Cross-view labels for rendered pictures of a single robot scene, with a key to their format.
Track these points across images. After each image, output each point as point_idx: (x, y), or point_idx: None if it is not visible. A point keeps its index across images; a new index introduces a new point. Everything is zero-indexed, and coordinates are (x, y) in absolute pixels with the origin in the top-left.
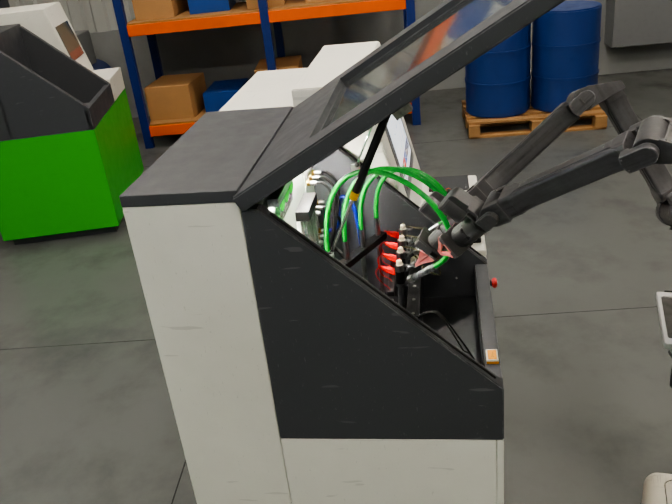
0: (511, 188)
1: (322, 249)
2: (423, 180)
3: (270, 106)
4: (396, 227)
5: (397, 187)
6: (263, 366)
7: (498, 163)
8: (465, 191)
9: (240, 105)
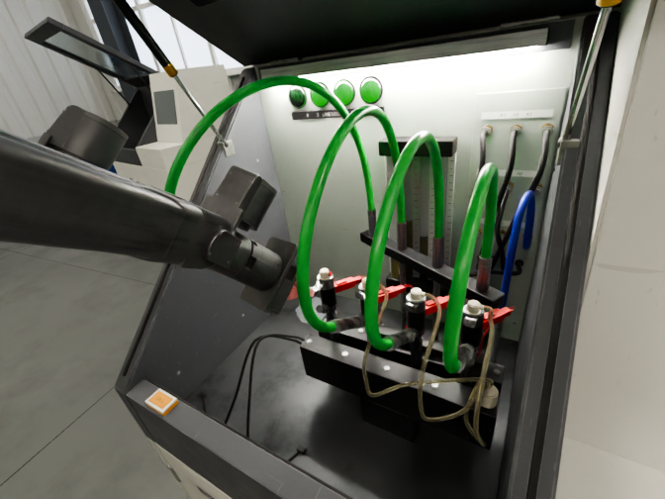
0: None
1: (225, 134)
2: (319, 164)
3: None
4: (529, 326)
5: (594, 260)
6: None
7: (92, 164)
8: (58, 117)
9: None
